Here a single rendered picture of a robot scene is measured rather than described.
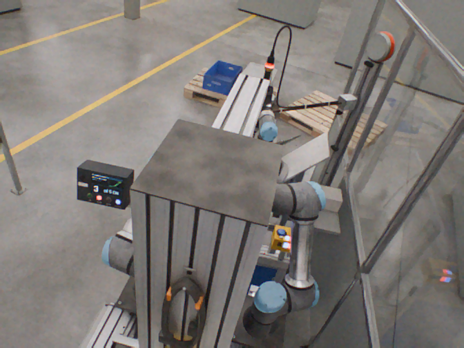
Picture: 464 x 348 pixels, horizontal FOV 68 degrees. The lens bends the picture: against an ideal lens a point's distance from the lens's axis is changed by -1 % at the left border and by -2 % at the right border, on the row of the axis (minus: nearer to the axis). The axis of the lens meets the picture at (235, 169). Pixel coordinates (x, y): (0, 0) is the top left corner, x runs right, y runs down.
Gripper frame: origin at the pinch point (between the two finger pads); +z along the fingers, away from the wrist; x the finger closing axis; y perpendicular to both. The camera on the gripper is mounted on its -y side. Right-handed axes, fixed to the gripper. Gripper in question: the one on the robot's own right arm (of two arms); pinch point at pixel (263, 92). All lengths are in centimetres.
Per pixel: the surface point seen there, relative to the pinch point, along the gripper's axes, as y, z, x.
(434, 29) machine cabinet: 57, 429, 345
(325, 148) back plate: 31, 0, 43
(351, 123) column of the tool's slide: 25, 24, 64
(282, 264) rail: 82, -44, 24
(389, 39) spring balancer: -29, 24, 65
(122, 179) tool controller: 41, -31, -65
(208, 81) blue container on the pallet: 138, 285, -24
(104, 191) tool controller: 50, -31, -75
